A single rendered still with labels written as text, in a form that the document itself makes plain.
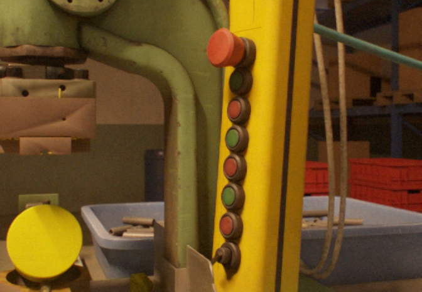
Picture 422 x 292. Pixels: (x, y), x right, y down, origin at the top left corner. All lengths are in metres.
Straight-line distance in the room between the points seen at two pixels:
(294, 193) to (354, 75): 7.63
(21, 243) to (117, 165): 8.37
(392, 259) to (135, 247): 0.42
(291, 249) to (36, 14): 0.35
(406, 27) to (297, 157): 6.43
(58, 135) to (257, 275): 0.24
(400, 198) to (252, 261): 3.81
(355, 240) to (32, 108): 0.58
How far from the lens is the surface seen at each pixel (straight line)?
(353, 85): 8.21
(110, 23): 0.64
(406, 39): 7.00
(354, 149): 8.56
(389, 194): 4.35
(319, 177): 4.03
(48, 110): 0.56
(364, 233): 0.95
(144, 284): 0.72
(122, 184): 8.97
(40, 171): 8.86
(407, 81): 6.93
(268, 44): 0.60
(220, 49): 0.59
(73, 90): 0.59
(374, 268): 1.00
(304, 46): 0.63
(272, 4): 0.61
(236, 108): 0.60
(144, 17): 0.64
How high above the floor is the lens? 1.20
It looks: level
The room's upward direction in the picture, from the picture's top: straight up
